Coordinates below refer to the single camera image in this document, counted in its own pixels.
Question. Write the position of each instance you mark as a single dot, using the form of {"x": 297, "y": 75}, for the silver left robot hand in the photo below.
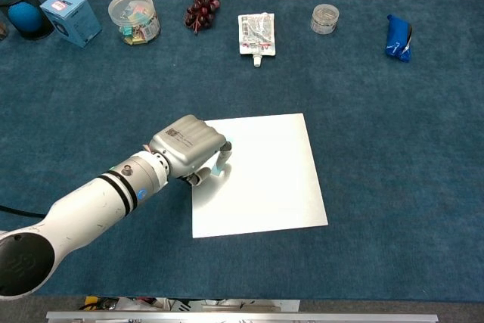
{"x": 189, "y": 145}

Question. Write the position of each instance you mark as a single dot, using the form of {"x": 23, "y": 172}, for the small clear round container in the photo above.
{"x": 324, "y": 19}

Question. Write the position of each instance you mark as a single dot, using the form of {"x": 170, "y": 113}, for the black mesh pen holder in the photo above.
{"x": 31, "y": 31}

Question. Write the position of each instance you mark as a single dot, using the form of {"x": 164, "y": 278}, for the white panel with clutter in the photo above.
{"x": 189, "y": 304}

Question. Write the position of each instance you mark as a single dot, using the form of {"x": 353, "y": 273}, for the silver aluminium rail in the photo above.
{"x": 242, "y": 317}

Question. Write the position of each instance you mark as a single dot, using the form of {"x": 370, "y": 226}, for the white spouted pouch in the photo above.
{"x": 256, "y": 33}

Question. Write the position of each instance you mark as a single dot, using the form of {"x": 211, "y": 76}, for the brown object at edge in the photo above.
{"x": 2, "y": 30}

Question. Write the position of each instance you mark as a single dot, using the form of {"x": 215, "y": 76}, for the blue textured ball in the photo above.
{"x": 24, "y": 16}

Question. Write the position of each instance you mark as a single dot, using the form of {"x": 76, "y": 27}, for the blue wrapped packet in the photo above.
{"x": 397, "y": 40}

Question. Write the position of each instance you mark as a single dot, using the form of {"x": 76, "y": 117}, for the dark teal felt table mat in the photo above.
{"x": 242, "y": 84}

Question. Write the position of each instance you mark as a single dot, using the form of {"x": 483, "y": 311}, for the dark red grape bunch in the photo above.
{"x": 202, "y": 7}

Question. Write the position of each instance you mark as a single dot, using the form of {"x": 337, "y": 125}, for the clear jar of binder clips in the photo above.
{"x": 135, "y": 16}

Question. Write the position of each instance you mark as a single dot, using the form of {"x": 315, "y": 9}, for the light blue cardboard box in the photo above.
{"x": 72, "y": 16}

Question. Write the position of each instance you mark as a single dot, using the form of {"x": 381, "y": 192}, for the small light blue strip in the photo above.
{"x": 218, "y": 168}

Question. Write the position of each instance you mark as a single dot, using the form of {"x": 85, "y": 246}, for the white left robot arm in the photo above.
{"x": 75, "y": 221}

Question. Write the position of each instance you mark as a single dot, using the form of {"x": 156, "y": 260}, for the white square paper sheet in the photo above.
{"x": 264, "y": 179}

